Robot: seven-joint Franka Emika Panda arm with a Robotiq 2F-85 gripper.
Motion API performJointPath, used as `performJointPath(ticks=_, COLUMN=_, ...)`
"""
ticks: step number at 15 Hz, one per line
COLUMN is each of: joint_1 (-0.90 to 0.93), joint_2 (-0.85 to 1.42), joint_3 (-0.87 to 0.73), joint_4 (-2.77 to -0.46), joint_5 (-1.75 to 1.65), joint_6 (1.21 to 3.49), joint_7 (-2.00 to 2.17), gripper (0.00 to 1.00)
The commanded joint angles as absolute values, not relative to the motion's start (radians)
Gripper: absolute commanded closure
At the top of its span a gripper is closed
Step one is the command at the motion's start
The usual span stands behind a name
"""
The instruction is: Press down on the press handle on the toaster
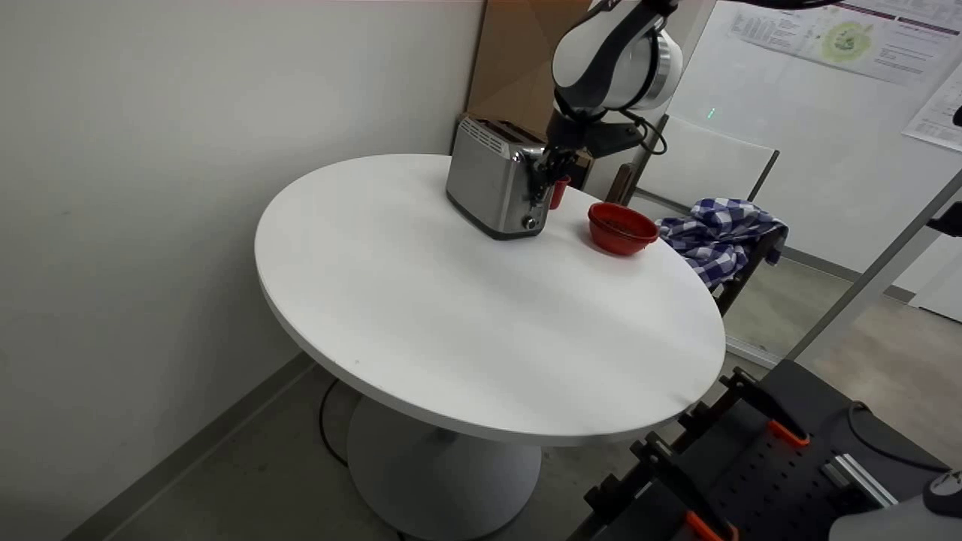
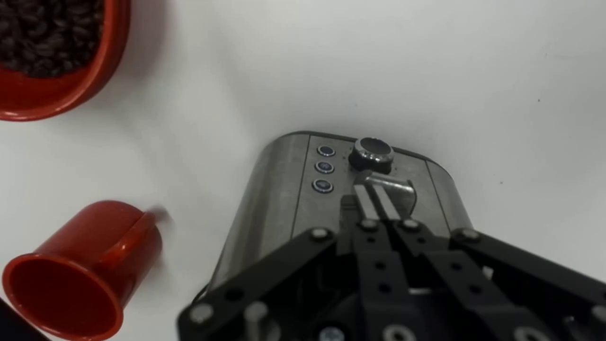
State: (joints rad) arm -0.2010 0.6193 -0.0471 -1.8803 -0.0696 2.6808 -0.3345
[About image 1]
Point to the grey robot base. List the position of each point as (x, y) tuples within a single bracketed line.
[(902, 514)]

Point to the silver two-slot toaster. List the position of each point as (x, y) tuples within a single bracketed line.
[(492, 182)]

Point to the small red cup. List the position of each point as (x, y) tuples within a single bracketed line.
[(560, 195)]

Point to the black side stand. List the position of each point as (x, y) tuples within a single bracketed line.
[(746, 273)]

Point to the brown cardboard sheet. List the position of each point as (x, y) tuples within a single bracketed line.
[(515, 63)]

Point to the white round pedestal table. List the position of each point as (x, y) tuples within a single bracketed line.
[(481, 318)]

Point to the black pole mount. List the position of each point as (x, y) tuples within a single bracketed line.
[(951, 216)]

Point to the white panel board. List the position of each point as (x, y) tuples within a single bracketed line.
[(711, 166)]

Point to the aluminium rail profile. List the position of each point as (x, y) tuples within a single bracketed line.
[(860, 478)]

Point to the diagonal metal pole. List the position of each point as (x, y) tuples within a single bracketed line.
[(881, 257)]

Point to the small wall paper sheet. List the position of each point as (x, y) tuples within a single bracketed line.
[(939, 109)]

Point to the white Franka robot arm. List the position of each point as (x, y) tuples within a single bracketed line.
[(618, 55)]

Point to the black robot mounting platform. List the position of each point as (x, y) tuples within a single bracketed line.
[(769, 469)]

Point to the large wall poster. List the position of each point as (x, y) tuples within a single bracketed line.
[(852, 40)]

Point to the blue white checkered cloth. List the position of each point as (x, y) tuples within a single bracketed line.
[(721, 234)]

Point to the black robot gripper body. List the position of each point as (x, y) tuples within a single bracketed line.
[(575, 138)]

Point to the red plastic bowl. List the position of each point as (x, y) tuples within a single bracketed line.
[(621, 230)]

